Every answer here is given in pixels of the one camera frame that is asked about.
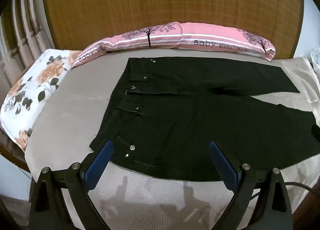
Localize beige satin blanket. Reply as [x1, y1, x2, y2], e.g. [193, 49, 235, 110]
[280, 57, 320, 195]

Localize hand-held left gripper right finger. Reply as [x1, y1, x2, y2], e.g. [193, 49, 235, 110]
[209, 140, 294, 230]

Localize pink tree print pillow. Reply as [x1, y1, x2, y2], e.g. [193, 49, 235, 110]
[72, 22, 184, 68]
[175, 22, 276, 62]

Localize black pants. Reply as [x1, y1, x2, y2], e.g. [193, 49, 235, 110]
[89, 57, 320, 182]

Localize beige curtain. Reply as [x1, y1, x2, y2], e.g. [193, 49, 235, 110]
[0, 0, 55, 90]

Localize wooden bed frame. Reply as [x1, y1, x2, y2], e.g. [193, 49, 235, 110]
[0, 130, 30, 173]

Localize black cable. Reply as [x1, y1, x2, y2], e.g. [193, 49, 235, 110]
[285, 182, 313, 192]

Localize white dotted cloth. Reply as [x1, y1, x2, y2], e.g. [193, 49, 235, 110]
[310, 47, 320, 70]

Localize white floral pillow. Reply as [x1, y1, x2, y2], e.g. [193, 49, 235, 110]
[0, 49, 83, 152]

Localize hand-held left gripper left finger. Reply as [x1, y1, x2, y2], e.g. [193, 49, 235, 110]
[29, 140, 115, 230]

